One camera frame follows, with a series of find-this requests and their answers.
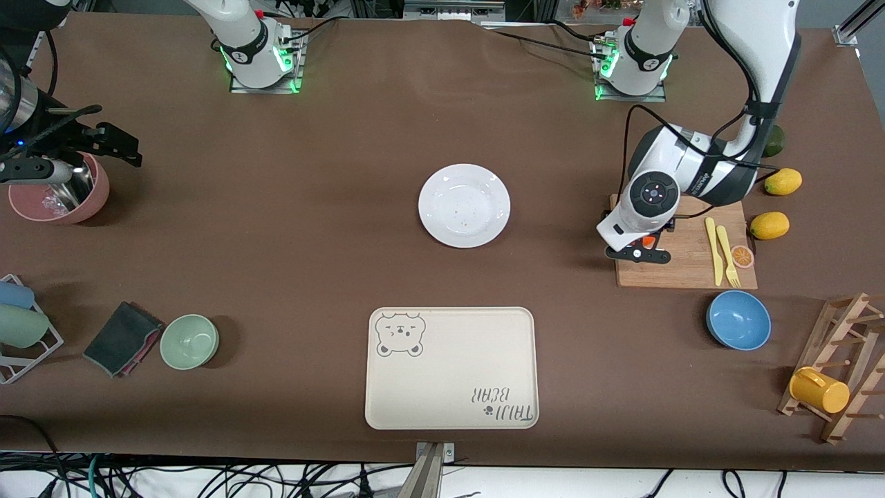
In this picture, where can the blue bowl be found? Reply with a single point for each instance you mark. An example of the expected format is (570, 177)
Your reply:
(738, 320)

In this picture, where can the aluminium profile bar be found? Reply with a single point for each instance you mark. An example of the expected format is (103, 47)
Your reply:
(857, 22)

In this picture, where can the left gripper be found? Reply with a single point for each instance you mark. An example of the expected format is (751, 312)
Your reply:
(670, 227)

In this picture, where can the cream tray with bear print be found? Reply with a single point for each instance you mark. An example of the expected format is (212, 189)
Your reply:
(449, 373)

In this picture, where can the yellow lemon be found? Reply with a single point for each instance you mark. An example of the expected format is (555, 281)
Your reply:
(783, 182)
(769, 225)

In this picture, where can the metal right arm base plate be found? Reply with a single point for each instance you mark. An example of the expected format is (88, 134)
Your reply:
(294, 69)

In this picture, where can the pale green cup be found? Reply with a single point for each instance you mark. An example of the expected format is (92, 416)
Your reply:
(21, 326)

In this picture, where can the yellow plastic fork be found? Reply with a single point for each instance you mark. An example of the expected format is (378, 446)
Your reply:
(726, 252)

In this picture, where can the wooden cutting board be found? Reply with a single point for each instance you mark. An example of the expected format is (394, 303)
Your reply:
(684, 266)

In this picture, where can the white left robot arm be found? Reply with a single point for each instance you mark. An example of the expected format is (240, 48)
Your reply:
(760, 41)

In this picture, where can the dark grey folded cloth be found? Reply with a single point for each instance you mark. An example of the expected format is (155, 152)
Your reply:
(123, 337)

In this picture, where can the toy orange slice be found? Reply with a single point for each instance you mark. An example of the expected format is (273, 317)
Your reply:
(742, 256)

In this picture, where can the wooden drying rack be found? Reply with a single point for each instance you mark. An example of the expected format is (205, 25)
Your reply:
(840, 325)

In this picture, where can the yellow plastic knife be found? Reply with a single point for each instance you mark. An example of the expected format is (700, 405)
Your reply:
(713, 249)

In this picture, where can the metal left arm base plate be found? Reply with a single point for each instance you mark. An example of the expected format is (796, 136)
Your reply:
(608, 95)

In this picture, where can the brown table mat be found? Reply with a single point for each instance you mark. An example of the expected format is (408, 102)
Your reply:
(442, 104)

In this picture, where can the green lime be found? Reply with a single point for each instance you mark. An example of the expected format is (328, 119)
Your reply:
(774, 142)

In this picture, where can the metal stand bracket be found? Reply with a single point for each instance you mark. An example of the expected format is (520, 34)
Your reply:
(432, 470)

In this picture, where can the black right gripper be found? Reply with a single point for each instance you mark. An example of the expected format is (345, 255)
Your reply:
(68, 135)

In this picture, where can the yellow mug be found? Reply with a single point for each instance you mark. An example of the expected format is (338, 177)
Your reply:
(819, 391)

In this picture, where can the pink bowl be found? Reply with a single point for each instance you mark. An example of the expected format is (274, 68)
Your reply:
(93, 197)

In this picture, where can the light green bowl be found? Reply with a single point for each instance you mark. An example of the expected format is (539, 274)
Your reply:
(189, 342)

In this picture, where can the white round plate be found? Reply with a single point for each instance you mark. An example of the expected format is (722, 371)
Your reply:
(464, 205)

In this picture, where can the blue cup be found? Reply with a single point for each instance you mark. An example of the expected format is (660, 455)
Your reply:
(15, 294)

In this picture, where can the metal scoop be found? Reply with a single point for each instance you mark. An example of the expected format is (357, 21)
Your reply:
(76, 190)

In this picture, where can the metal frame bar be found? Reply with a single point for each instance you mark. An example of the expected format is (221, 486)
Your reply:
(453, 10)

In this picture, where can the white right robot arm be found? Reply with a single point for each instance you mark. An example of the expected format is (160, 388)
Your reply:
(249, 55)

